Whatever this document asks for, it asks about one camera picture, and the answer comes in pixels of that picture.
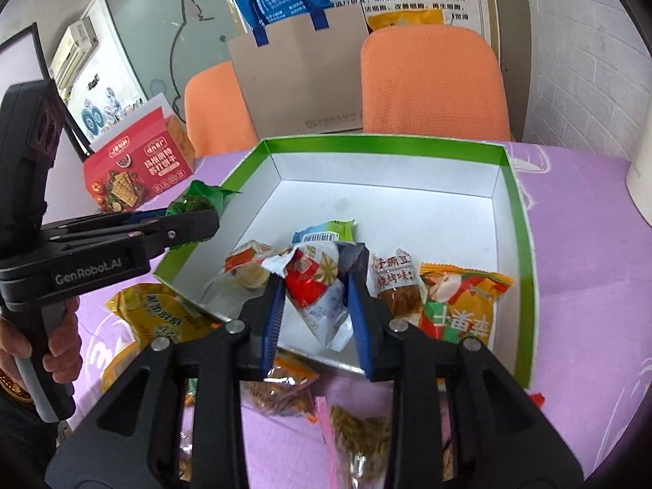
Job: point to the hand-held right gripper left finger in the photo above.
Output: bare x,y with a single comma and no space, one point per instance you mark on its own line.
271,326

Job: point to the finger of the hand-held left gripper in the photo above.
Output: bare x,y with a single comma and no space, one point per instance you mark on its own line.
147,217
188,229

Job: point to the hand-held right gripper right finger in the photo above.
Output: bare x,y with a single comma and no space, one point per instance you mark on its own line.
358,318

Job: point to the green foil snack packet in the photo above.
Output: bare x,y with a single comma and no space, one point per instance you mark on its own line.
201,197

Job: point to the red white snack packet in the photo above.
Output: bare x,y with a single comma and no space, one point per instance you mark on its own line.
310,290

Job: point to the green white cardboard box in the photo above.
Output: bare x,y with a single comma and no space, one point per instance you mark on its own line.
407,203

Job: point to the person's left forearm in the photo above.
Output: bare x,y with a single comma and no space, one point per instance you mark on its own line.
20,443

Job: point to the person's left hand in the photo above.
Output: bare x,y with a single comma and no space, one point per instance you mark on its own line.
63,336

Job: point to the red cracker box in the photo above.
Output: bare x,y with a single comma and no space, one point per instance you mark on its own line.
132,173

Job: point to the brown clear snack packet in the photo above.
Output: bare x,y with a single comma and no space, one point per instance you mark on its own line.
400,288

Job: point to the orange brown snack packet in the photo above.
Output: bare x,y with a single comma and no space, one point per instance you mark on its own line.
285,384

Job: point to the yellow snack packet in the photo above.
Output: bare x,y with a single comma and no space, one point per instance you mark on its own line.
158,316

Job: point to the blue green snack packet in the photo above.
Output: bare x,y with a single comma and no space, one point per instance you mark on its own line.
326,232

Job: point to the orange green red snack packet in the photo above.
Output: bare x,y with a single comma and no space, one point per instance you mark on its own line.
458,305

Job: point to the black framed whiteboard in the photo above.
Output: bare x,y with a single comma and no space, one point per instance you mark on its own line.
20,61

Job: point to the pink clear snack packet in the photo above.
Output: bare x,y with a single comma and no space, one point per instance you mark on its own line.
356,438

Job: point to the orange chair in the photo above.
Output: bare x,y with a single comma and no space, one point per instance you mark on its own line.
219,112
433,86

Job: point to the white air conditioner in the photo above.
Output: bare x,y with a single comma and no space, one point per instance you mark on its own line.
74,48

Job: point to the frosted glass door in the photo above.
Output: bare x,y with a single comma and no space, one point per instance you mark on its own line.
153,35

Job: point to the red wrapper scrap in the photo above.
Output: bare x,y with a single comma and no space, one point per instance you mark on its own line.
536,399

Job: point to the purple tablecloth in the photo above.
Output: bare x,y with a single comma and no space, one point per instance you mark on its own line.
586,275

